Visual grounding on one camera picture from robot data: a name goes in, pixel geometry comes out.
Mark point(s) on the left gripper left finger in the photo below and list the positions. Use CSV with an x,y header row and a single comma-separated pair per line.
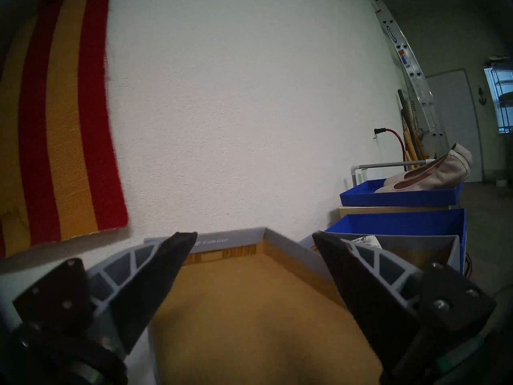
x,y
132,284

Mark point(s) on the bundle of wooden sticks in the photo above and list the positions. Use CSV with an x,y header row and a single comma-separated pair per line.
x,y
408,127

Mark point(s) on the blue shoe box lid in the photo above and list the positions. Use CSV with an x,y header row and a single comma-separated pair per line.
x,y
400,197

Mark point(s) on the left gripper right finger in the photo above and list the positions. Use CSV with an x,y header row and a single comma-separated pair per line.
x,y
384,300

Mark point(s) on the window with blinds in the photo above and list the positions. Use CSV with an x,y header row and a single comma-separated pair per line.
x,y
501,99

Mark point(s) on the red yellow striped wall flag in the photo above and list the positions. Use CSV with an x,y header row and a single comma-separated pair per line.
x,y
60,127

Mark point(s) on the grey flat door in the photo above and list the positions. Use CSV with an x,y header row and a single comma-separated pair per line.
x,y
457,123

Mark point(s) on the grey Vionic shoe box lid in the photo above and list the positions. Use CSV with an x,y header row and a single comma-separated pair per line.
x,y
248,316

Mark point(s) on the beige ballet flat shoe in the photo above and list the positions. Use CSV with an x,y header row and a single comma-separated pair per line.
x,y
400,177
437,173

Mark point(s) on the aluminium ladder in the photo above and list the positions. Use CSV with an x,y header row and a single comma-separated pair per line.
x,y
413,67

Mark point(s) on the blue shoe box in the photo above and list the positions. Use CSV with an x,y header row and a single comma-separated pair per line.
x,y
400,221

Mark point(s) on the tan cardboard shoe box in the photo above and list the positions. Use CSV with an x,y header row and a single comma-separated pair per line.
x,y
380,210

